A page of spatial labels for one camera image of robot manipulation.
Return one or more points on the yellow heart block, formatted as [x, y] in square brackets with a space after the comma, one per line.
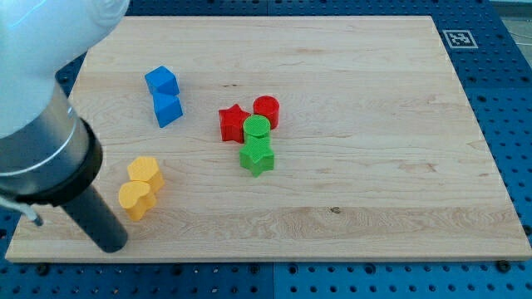
[136, 198]

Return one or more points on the light wooden board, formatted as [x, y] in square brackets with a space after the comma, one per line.
[378, 154]

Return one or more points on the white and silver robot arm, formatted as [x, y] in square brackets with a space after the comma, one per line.
[49, 155]

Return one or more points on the blue cube block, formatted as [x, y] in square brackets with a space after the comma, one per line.
[162, 80]

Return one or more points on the blue pentagon block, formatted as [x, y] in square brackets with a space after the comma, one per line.
[167, 108]

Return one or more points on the red cylinder block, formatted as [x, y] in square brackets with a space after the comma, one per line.
[269, 107]

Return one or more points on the yellow hexagon block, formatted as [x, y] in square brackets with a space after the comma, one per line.
[146, 169]

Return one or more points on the white fiducial marker tag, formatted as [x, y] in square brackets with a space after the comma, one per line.
[459, 39]

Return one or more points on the green star block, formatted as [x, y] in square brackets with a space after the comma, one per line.
[257, 155]

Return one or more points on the red star block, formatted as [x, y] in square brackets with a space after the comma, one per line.
[231, 121]

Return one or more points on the green cylinder block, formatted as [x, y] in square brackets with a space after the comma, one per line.
[257, 126]

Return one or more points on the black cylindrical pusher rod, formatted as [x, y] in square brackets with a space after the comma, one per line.
[91, 213]

